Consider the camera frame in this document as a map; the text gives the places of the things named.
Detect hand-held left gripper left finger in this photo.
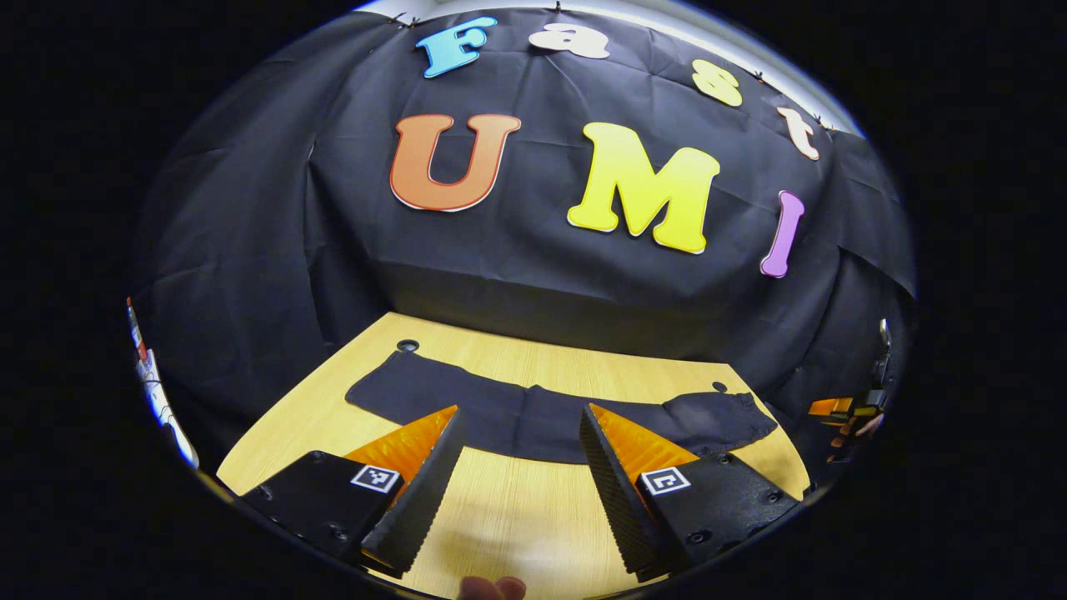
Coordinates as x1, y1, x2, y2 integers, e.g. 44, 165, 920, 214
240, 404, 468, 580

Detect black backdrop cloth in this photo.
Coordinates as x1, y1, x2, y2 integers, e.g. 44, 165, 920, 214
129, 8, 918, 476

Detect dark grey jeans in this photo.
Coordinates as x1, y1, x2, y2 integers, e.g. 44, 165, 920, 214
346, 350, 780, 466

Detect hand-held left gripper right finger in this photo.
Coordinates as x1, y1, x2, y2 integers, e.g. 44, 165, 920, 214
579, 403, 804, 584

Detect white printed boxes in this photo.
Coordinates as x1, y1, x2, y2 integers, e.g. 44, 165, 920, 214
125, 296, 201, 469

